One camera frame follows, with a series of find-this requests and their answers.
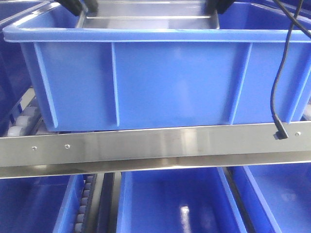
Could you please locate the lower center blue bin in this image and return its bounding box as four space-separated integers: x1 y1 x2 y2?
116 167 246 233

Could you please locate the lower right blue bin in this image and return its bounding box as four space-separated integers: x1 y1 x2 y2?
229 163 311 233

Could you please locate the far left roller track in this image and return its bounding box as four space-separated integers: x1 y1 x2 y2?
5 87 41 137

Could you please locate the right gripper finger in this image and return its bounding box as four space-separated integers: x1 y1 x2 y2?
206 0 216 11
216 0 235 14

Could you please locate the lower roller track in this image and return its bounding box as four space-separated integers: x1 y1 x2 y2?
73 174 97 233

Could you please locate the left blue plastic bin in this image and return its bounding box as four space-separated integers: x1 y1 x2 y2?
0 0 49 136

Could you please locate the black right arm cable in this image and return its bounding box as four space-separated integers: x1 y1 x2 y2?
271 0 311 140

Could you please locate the lower left blue bin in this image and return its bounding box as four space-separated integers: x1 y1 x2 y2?
0 175 85 233

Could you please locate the silver metal tray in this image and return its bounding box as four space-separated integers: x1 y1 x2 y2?
76 0 220 30

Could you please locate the lower steel rack crossbar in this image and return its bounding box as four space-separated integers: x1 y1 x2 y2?
0 121 311 178

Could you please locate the target blue plastic box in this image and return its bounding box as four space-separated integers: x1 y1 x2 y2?
2 1 311 133

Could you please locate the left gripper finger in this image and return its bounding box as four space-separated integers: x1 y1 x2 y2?
83 0 98 12
57 0 83 16

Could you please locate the roller track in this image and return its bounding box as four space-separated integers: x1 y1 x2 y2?
73 174 97 233
5 87 41 137

